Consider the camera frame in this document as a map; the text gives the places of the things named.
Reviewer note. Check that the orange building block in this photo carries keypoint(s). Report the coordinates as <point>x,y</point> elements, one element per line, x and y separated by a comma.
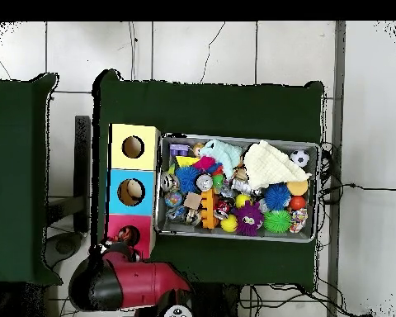
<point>209,209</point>

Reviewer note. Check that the dark green table cloth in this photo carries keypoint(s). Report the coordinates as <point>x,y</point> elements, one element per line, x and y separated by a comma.
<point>201,105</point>

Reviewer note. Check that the cream knitted cloth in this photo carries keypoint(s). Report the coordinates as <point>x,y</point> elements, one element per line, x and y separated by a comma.
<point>270,165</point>

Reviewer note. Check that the green cloth side table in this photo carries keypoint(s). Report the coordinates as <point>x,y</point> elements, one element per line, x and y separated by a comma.
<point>13,181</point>

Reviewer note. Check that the small soccer ball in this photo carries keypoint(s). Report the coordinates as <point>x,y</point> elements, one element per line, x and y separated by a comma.
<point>299,158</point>

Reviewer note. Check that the yellow cheese wedge toy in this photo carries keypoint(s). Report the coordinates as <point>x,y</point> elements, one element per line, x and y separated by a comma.
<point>186,161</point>

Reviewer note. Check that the purple spiky monster toy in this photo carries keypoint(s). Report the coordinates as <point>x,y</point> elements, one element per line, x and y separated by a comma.
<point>249,218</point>

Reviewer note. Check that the green spiky rubber ball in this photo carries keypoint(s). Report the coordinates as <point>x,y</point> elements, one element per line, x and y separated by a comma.
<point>277,222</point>

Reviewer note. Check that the mint knitted cloth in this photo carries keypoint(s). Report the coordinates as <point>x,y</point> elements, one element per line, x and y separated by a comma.
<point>224,153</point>

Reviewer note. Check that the shallow metal mesh bin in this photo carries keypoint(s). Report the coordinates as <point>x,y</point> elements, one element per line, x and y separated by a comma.
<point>283,145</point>

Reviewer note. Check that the orange rubber ball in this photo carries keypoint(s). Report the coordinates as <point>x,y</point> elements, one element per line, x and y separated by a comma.
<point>297,203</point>

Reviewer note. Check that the blue spiky rubber ball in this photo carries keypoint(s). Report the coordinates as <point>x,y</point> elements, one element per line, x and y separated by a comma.
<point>277,196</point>
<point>187,178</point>

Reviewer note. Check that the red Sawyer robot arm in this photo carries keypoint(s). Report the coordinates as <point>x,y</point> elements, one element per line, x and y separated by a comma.
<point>138,284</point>

